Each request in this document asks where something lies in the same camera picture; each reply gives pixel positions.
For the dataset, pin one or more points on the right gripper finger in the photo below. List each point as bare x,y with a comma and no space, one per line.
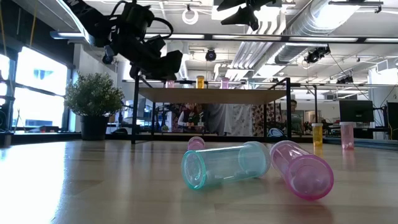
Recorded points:
244,18
236,3

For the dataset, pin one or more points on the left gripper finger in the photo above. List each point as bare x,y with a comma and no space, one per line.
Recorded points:
136,71
168,67

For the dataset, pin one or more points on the salmon pill bottle white cap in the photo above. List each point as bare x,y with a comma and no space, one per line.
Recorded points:
347,137
169,84

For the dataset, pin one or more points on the orange pill bottle white cap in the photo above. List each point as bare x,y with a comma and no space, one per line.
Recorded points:
317,135
200,82

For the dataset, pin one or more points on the pink pill bottle white cap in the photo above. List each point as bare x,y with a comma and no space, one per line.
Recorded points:
298,171
224,83
196,143

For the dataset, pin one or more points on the teal pill bottle white cap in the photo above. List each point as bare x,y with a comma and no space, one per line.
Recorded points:
217,165

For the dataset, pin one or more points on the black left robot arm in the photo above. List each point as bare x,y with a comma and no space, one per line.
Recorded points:
87,18

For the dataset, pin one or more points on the black ceiling spot light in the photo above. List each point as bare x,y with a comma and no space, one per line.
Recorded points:
107,58
315,55
211,55

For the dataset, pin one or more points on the white ceiling pipes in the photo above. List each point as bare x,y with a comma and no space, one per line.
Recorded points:
245,56

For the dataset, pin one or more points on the green potted plant black pot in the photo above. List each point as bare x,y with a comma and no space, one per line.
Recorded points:
93,96

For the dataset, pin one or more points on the person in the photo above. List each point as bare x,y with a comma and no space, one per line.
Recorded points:
191,119
293,119

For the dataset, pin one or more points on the grey hanging cloth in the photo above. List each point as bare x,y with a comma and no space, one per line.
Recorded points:
217,119

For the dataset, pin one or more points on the long linear ceiling light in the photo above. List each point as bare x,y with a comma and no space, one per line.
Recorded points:
323,39

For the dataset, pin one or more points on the white patterned hanging cloth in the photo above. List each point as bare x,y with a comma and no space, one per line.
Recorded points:
242,119

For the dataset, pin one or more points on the large glass window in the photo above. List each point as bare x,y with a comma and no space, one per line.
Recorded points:
40,81

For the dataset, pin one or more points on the dark floral hanging cloth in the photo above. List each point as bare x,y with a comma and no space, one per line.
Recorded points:
258,119

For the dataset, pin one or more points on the blue white helmet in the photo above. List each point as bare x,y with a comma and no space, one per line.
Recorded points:
275,132

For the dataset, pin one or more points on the black computer monitor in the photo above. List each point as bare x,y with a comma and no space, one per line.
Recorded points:
356,111
392,119

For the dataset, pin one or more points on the wooden shelf black metal frame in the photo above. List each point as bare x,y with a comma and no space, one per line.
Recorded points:
211,96

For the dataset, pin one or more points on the silver ventilation duct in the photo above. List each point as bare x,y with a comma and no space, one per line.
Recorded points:
311,25

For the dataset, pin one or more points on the black overhead bracket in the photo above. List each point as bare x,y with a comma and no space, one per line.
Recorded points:
354,2

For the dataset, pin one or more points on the black aluminium rig frame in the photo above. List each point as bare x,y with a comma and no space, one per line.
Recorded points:
46,137

